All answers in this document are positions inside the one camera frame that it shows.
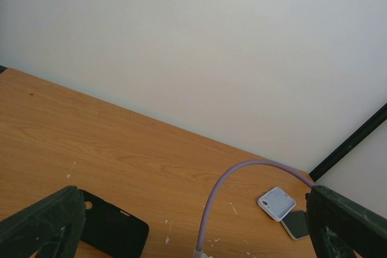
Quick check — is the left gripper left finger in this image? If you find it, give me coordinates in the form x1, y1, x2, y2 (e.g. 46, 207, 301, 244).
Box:
1, 185, 85, 257

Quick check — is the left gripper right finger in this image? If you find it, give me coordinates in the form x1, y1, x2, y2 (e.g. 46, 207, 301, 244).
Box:
305, 185, 386, 257

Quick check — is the white phone black screen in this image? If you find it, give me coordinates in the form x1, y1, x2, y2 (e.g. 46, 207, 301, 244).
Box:
280, 210, 309, 240

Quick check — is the lavender phone case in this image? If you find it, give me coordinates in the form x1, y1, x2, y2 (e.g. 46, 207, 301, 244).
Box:
256, 187, 296, 222

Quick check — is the black phone case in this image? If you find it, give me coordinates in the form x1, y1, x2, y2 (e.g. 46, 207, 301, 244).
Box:
80, 189, 149, 257

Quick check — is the right black frame post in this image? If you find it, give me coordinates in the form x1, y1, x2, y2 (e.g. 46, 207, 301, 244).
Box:
309, 104, 386, 181

